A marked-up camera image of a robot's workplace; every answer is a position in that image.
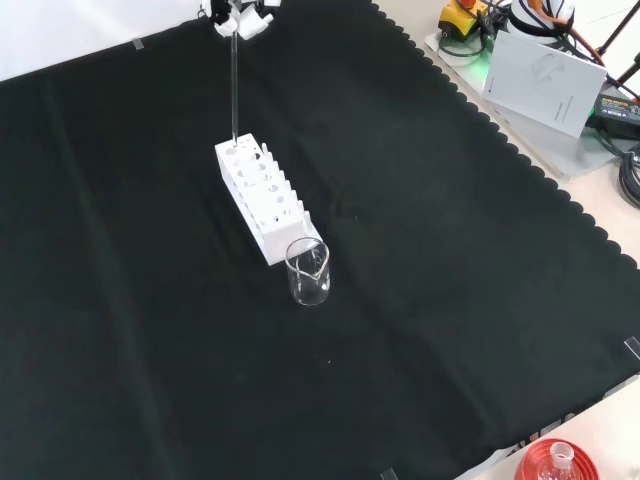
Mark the pale printed board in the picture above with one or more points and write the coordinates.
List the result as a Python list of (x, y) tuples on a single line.
[(545, 82)]

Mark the clear tape piece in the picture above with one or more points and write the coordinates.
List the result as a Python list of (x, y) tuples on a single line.
[(633, 348), (138, 44), (388, 474)]

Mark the black cloth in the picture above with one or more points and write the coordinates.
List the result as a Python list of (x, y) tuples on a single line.
[(150, 300)]

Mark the clear glass rod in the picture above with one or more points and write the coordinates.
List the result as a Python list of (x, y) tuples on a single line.
[(234, 90)]

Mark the clear round-bottom flask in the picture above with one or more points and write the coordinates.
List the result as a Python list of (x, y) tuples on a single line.
[(561, 457)]

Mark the clear glass beaker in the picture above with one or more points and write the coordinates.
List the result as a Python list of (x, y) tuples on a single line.
[(310, 285)]

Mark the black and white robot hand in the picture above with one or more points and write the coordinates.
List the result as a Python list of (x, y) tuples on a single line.
[(245, 20)]

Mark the yellow stop button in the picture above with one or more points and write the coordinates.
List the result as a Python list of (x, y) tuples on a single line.
[(457, 17)]

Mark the white test tube rack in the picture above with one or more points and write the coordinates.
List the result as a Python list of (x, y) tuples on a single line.
[(280, 230)]

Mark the black tripod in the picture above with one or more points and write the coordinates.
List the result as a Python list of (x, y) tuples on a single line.
[(620, 55)]

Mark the black power adapter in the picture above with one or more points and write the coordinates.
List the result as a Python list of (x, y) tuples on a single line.
[(617, 112)]

